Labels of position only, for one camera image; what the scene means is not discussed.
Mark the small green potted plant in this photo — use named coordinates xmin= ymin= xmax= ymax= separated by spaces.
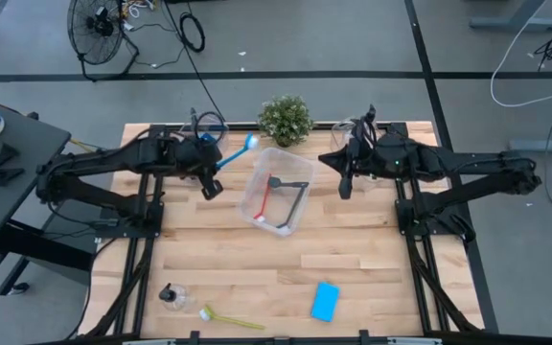
xmin=256 ymin=94 xmax=315 ymax=149

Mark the grey desk foot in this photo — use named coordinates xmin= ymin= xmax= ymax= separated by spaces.
xmin=508 ymin=126 xmax=552 ymax=154

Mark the black floor fan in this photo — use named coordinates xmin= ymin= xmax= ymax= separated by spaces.
xmin=66 ymin=0 xmax=141 ymax=82

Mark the black aluminium table frame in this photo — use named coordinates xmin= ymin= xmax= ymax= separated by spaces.
xmin=77 ymin=122 xmax=500 ymax=345

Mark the black side table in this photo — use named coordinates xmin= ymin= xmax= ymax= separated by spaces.
xmin=0 ymin=90 xmax=96 ymax=308

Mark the tall clear plastic bin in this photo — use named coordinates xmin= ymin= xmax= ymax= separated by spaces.
xmin=239 ymin=146 xmax=317 ymax=238

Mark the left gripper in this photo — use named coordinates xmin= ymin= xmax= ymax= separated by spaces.
xmin=175 ymin=138 xmax=224 ymax=172

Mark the grey desk leg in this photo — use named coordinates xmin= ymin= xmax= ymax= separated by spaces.
xmin=469 ymin=0 xmax=552 ymax=31

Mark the silver aluminium extrusion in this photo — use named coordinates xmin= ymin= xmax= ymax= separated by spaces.
xmin=387 ymin=336 xmax=444 ymax=345
xmin=121 ymin=337 xmax=177 ymax=345

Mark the white floor cable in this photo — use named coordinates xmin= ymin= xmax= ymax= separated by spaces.
xmin=490 ymin=0 xmax=552 ymax=108

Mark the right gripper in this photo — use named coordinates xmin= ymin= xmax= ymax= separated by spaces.
xmin=317 ymin=141 xmax=380 ymax=179

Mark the coiled black cable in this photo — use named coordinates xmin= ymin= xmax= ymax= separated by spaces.
xmin=178 ymin=11 xmax=207 ymax=54

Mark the black clamp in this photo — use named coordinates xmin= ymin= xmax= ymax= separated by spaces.
xmin=0 ymin=142 xmax=22 ymax=168
xmin=0 ymin=167 xmax=26 ymax=188

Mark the dark grey round-head dish brush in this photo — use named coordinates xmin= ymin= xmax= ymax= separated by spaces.
xmin=266 ymin=174 xmax=311 ymax=192

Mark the teal dish brush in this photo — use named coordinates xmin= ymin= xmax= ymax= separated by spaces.
xmin=215 ymin=132 xmax=262 ymax=171

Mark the red dish brush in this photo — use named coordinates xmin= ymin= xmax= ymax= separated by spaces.
xmin=252 ymin=174 xmax=275 ymax=224

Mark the lime green dish brush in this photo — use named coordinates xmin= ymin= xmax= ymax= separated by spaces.
xmin=197 ymin=303 xmax=266 ymax=331

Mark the shallow clear plastic bin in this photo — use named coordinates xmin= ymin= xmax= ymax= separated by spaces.
xmin=178 ymin=111 xmax=233 ymax=188
xmin=329 ymin=117 xmax=402 ymax=193

